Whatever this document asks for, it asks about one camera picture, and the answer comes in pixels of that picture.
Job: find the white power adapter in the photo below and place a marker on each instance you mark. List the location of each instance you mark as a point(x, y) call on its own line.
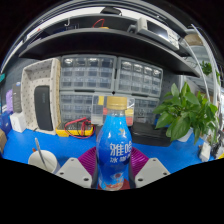
point(204, 151)

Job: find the black rectangular speaker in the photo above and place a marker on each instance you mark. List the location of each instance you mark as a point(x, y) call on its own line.
point(43, 108)

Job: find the yellow tool with red leads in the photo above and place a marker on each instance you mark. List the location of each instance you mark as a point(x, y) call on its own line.
point(100, 24)

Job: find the white shelving rack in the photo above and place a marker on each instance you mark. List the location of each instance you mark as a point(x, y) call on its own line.
point(208, 66)

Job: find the dark wall shelf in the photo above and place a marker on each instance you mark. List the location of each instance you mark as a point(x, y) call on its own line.
point(110, 41)

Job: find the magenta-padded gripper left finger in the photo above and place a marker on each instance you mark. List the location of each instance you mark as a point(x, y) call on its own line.
point(74, 171)

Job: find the clear organizer box, coloured parts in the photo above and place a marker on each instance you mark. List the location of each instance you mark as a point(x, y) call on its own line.
point(97, 111)

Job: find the white perforated crate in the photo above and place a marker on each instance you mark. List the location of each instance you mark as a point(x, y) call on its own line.
point(28, 100)

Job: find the yellow multimeter with red leads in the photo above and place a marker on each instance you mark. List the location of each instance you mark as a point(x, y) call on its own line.
point(75, 128)

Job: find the blue drink bottle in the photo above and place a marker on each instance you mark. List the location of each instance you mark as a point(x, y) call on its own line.
point(114, 150)

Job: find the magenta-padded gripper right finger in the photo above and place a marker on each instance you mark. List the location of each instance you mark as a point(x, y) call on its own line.
point(150, 171)

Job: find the dark grey flat package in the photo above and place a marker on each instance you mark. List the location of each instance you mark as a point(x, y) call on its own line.
point(16, 96)

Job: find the blue carton box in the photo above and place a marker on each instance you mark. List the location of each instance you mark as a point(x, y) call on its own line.
point(5, 123)

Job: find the grey small-parts drawer cabinet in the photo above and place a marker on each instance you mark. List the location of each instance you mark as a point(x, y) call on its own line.
point(88, 73)
point(146, 110)
point(75, 106)
point(138, 77)

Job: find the small white box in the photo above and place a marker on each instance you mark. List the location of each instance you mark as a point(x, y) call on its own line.
point(18, 121)

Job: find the flat black case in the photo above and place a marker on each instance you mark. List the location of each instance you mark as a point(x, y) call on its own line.
point(150, 133)

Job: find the green potted plant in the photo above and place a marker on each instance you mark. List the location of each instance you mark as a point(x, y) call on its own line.
point(181, 115)

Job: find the white spoon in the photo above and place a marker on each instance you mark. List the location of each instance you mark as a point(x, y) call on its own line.
point(40, 151)

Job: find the purple plastic bag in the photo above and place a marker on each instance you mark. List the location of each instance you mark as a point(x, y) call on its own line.
point(9, 100)

